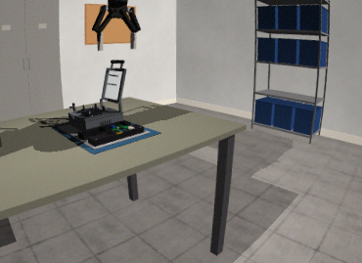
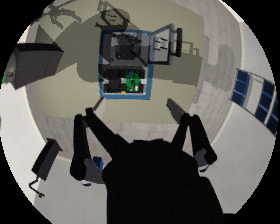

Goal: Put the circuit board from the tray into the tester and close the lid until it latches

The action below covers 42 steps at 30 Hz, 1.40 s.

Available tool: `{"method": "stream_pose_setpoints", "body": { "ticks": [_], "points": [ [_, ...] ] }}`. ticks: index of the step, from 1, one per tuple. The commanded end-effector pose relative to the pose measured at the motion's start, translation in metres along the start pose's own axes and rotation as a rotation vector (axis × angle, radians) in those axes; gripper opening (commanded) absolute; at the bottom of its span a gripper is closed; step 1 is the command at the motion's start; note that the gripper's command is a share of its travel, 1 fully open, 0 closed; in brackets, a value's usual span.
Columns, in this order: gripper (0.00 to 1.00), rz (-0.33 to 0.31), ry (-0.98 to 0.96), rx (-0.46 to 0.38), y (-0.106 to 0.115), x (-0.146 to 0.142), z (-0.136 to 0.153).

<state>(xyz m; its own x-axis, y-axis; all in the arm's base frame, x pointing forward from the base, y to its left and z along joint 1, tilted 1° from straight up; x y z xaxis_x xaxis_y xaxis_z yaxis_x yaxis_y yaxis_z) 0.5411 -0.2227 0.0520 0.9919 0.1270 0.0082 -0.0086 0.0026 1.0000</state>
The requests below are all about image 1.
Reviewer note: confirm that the green circuit board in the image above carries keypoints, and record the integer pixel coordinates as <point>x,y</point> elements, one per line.
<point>121,127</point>

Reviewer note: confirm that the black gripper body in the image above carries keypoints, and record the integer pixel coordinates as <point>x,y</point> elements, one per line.
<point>114,4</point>

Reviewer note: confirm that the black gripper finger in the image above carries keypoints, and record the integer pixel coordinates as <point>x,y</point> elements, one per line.
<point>129,20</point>
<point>102,25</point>

